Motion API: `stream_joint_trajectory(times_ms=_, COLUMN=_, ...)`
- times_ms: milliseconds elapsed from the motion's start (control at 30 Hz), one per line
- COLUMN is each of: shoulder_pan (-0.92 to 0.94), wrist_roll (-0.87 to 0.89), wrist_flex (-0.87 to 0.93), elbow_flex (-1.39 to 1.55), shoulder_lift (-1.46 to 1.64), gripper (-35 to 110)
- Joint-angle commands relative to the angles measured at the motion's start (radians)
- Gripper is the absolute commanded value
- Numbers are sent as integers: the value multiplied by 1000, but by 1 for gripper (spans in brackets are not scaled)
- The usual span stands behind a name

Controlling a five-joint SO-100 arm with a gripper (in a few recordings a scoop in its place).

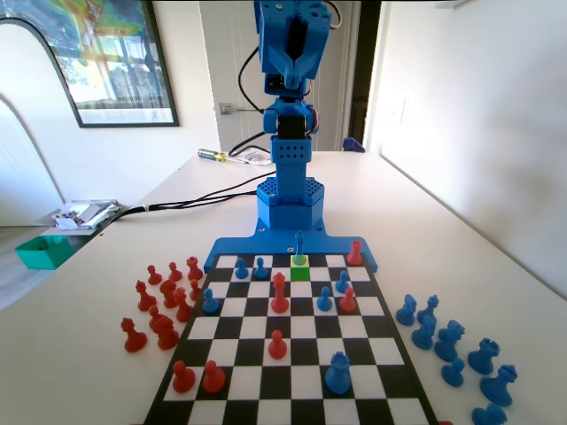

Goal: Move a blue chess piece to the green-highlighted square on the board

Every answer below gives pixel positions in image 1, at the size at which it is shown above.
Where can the red chess knight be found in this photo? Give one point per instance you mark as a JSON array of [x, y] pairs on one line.
[[168, 294], [167, 335]]

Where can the red chess king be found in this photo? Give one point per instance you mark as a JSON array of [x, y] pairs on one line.
[[279, 296]]

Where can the small blue printed part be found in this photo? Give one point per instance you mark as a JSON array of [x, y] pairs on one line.
[[353, 145]]

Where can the blue chess rook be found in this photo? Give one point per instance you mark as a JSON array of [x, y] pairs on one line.
[[483, 357], [338, 376]]

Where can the red chess rook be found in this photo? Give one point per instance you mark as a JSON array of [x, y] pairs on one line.
[[354, 254], [193, 270]]

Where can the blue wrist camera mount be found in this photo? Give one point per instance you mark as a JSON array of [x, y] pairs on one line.
[[277, 84]]

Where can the pile of papers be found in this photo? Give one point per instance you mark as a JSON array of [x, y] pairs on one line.
[[84, 214]]

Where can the blue chess pawn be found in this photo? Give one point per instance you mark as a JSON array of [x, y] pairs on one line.
[[342, 283], [210, 303], [260, 270], [240, 270], [452, 373], [324, 301]]

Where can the green plastic bin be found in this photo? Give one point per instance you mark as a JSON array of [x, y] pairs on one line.
[[42, 254]]

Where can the black framed poster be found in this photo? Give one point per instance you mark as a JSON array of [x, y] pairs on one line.
[[115, 57]]

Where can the blue chess piece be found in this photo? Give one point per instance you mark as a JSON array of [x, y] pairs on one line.
[[488, 415]]

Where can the red chess pawn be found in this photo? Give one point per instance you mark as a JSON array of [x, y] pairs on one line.
[[277, 346], [153, 276], [133, 338], [175, 273], [195, 292], [183, 379], [347, 302], [213, 379]]

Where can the black white chessboard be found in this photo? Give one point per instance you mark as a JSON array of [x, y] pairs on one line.
[[301, 327]]

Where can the blue base plate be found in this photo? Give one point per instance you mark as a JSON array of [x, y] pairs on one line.
[[230, 248]]

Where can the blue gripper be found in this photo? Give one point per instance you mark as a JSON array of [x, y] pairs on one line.
[[293, 66]]

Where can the white door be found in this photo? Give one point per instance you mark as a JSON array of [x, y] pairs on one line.
[[221, 53]]

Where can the white arched panel black edge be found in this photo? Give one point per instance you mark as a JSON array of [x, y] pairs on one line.
[[22, 66]]

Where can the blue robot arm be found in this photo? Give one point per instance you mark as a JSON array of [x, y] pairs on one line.
[[290, 177]]

